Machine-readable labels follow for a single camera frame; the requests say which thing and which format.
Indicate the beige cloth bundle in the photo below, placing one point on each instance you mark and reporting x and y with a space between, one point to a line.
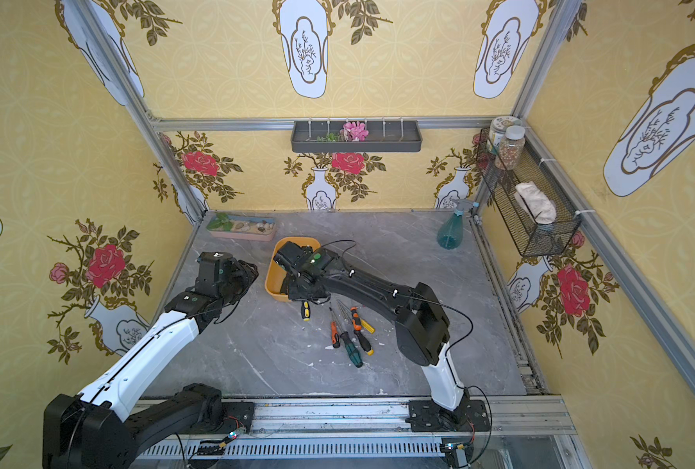
536 203

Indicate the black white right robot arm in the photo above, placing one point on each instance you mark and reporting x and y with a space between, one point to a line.
421 324

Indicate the large orange black screwdriver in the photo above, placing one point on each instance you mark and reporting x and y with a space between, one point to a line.
358 332

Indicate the black yellow small screwdriver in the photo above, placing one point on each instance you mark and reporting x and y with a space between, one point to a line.
305 311

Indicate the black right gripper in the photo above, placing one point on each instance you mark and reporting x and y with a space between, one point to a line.
289 258

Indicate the yellow plastic storage box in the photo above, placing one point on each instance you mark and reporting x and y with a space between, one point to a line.
276 276

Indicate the jar with white lid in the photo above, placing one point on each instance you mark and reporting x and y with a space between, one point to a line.
511 147

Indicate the black wire wall basket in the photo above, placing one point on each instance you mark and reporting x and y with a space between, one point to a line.
531 239

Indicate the yellow handle screwdriver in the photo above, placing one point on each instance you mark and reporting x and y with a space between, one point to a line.
366 324

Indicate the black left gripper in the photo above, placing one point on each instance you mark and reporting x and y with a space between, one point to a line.
245 274

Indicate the aluminium corner post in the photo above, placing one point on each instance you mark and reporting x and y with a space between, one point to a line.
102 46

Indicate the pink artificial flower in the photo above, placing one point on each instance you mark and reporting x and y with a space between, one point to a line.
354 131

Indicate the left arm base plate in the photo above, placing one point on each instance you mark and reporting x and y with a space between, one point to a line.
227 417

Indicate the teal spray bottle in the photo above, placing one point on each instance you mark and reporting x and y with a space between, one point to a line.
451 233

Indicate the small orange black screwdriver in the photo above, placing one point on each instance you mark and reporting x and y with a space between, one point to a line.
334 334

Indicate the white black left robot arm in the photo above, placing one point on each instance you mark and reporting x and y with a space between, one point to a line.
99 427

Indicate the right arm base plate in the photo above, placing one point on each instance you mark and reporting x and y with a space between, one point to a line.
426 416

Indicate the grey wall shelf tray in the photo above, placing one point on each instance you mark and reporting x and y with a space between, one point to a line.
337 136

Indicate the green black screwdriver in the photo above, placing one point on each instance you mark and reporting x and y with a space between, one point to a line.
352 352

